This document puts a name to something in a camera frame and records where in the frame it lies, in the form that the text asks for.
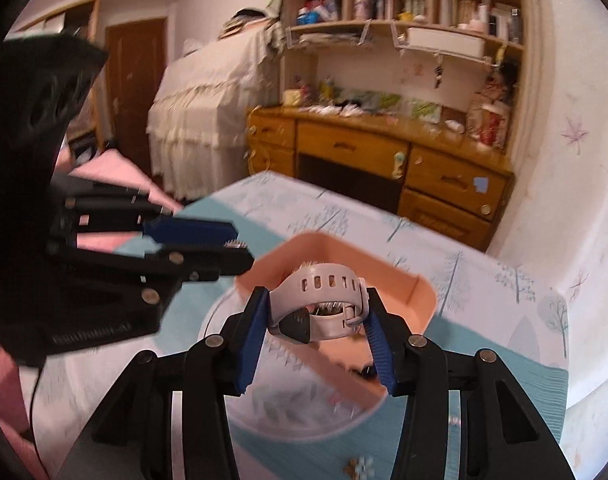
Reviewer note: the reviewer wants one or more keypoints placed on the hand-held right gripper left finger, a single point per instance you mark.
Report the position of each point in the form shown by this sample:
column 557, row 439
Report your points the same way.
column 251, row 340

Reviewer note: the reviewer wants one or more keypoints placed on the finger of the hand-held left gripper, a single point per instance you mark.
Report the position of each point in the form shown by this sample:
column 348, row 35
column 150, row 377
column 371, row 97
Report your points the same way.
column 193, row 232
column 208, row 262

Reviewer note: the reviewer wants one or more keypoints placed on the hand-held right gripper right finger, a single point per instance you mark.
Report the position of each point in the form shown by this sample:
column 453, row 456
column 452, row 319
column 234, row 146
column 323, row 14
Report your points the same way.
column 380, row 355

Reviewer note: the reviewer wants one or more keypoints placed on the pink box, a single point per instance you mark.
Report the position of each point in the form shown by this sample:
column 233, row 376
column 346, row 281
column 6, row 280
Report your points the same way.
column 409, row 290

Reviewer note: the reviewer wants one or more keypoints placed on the pale pink smart watch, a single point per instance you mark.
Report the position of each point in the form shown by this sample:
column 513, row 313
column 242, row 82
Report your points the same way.
column 329, row 280

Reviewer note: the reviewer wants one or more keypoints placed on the round white wreath mat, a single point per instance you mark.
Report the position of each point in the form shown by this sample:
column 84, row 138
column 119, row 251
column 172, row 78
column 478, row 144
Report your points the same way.
column 294, row 410

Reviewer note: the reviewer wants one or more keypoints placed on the pink quilted blanket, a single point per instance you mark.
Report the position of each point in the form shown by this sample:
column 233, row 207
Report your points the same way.
column 113, row 170

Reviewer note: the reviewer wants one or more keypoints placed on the tree-printed tablecloth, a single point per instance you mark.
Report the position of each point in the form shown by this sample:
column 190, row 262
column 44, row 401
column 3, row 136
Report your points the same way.
column 484, row 385

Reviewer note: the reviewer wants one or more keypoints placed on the small flower earrings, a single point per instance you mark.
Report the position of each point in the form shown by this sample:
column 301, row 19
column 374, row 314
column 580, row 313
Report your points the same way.
column 361, row 466

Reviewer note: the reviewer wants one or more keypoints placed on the cloth-covered piano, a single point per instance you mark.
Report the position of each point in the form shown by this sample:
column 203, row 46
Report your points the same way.
column 203, row 95

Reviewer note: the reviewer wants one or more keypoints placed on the wooden door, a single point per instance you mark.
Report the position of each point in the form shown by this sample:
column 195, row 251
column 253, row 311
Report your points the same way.
column 136, row 80

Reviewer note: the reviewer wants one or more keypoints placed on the cream mug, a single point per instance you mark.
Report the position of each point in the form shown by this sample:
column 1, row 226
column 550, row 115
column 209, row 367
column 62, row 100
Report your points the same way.
column 294, row 97

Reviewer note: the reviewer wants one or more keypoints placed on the wooden desk with drawers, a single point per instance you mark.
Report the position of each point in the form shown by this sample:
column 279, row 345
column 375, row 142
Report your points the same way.
column 354, row 140

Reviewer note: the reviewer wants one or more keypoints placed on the pale cartoon sticker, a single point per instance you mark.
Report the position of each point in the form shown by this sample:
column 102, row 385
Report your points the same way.
column 399, row 165

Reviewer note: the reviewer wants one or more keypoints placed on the blue sticker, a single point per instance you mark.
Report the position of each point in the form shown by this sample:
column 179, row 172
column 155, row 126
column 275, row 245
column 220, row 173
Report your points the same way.
column 480, row 185

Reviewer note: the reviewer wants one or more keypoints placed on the stack of books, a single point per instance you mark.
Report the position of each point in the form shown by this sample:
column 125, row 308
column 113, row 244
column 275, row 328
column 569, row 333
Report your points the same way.
column 249, row 22

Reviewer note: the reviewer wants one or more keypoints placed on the green picture cards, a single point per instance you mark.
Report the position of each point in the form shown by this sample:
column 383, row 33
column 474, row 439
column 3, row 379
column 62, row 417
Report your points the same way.
column 389, row 102

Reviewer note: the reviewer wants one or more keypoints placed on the red floral paper cup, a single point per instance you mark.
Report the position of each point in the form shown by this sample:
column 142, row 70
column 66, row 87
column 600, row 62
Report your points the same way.
column 491, row 127

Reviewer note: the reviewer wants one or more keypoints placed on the white leaf-print curtain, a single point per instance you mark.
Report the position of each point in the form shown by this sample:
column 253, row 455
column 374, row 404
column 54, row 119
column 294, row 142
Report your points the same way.
column 574, row 185

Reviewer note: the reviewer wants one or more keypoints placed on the hanging keys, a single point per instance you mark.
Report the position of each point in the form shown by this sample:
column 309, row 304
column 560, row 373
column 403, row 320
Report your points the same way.
column 439, row 75

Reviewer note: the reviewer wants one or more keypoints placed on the row of bottles and books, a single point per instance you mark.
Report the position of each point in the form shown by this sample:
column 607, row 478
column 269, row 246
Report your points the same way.
column 384, row 5

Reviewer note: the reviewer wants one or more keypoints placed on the white storage box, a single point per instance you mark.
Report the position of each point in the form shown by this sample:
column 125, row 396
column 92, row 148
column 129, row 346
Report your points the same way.
column 444, row 40

